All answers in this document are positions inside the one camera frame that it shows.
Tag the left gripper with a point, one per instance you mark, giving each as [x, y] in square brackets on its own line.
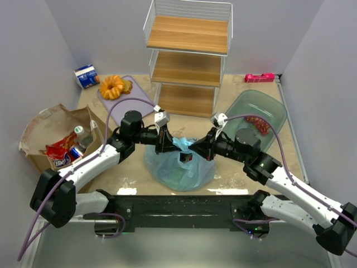
[160, 140]

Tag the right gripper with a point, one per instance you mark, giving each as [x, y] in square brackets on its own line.
[209, 146]

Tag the light blue plastic bag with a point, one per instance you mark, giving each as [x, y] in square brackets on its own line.
[182, 171]

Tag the green label water bottle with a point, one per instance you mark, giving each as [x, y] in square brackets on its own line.
[83, 136]

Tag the red bull can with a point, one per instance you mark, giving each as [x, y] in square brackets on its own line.
[76, 152]

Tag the red candy bag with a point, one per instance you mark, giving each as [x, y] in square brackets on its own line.
[60, 152]

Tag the brown paper grocery bag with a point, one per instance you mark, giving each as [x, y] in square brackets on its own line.
[52, 125]

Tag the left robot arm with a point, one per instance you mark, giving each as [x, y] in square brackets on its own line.
[57, 198]

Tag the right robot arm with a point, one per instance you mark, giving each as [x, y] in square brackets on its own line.
[332, 223]

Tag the clear green food container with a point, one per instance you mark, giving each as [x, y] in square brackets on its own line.
[257, 103]

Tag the lavender cutting board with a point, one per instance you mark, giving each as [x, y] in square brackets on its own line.
[119, 111]

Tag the red grape bunch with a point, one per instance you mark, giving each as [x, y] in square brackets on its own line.
[262, 126]

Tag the bread slice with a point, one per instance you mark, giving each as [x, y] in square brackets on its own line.
[128, 85]

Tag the glazed bundt cake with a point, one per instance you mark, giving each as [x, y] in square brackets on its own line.
[111, 87]

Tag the pink box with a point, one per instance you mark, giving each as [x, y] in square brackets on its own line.
[263, 78]

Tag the blue white milk carton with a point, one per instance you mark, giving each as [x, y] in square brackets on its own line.
[86, 76]

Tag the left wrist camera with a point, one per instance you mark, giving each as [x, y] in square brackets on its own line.
[161, 117]

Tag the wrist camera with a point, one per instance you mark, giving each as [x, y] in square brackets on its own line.
[219, 120]
[161, 117]

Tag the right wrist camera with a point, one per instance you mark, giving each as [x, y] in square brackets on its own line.
[219, 120]

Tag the black base frame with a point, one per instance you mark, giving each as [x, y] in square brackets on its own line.
[233, 212]

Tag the white wire wooden shelf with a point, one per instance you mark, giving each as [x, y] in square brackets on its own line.
[187, 44]

